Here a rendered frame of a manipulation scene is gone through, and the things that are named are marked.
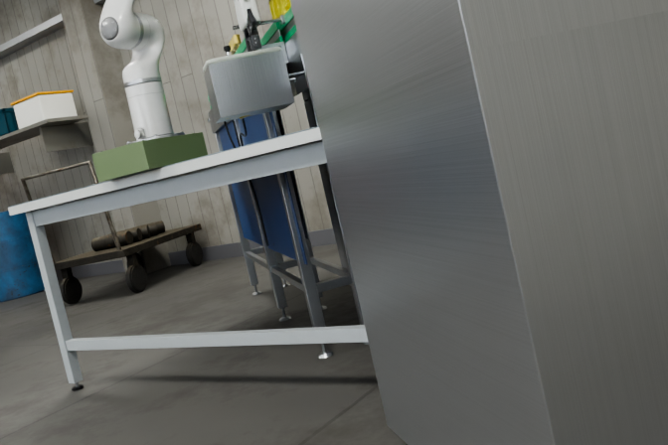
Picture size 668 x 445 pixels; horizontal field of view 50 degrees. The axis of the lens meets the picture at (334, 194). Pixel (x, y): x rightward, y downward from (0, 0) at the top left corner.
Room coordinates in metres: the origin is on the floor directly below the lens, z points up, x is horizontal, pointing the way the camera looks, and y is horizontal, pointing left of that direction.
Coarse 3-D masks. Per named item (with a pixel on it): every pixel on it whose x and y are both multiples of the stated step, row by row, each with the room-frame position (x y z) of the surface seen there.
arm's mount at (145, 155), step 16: (128, 144) 2.19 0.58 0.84; (144, 144) 2.15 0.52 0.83; (160, 144) 2.20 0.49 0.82; (176, 144) 2.25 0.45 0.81; (192, 144) 2.31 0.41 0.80; (96, 160) 2.29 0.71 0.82; (112, 160) 2.24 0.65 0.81; (128, 160) 2.20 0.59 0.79; (144, 160) 2.15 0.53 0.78; (160, 160) 2.19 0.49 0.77; (176, 160) 2.24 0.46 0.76; (112, 176) 2.25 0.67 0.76
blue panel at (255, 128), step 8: (232, 120) 3.30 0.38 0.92; (240, 120) 3.06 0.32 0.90; (248, 120) 2.86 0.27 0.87; (256, 120) 2.66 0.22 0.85; (272, 120) 2.37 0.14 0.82; (280, 120) 3.11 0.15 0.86; (224, 128) 3.64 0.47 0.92; (232, 128) 3.36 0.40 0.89; (248, 128) 2.90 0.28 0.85; (256, 128) 2.70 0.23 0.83; (264, 128) 2.54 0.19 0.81; (272, 128) 2.40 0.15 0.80; (280, 128) 3.14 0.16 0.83; (224, 136) 3.72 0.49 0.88; (232, 136) 3.42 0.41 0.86; (248, 136) 2.95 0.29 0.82; (256, 136) 2.74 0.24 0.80; (264, 136) 2.57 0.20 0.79; (224, 144) 3.80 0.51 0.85; (232, 144) 3.49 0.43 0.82
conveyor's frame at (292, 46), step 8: (296, 32) 2.11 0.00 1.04; (288, 40) 2.23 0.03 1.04; (296, 40) 2.13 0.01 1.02; (288, 48) 2.25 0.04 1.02; (296, 48) 2.15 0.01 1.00; (288, 56) 2.27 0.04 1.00; (296, 56) 2.18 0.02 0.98; (288, 64) 2.30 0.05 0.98; (304, 64) 2.11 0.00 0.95; (288, 72) 2.84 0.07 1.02; (312, 104) 2.43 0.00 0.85; (272, 112) 2.40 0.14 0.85; (312, 112) 2.45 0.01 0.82; (208, 120) 4.01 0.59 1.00; (264, 120) 2.41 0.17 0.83; (216, 128) 3.80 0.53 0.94; (240, 128) 3.11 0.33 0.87; (216, 136) 3.93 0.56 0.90; (272, 136) 2.39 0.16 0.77
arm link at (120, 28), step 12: (108, 0) 2.27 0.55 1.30; (120, 0) 2.25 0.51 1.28; (132, 0) 2.26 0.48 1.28; (108, 12) 2.24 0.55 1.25; (120, 12) 2.23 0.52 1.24; (132, 12) 2.26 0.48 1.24; (108, 24) 2.23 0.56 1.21; (120, 24) 2.22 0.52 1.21; (132, 24) 2.25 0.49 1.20; (108, 36) 2.24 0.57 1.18; (120, 36) 2.23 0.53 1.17; (132, 36) 2.26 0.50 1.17; (120, 48) 2.28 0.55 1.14; (132, 48) 2.31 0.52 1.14
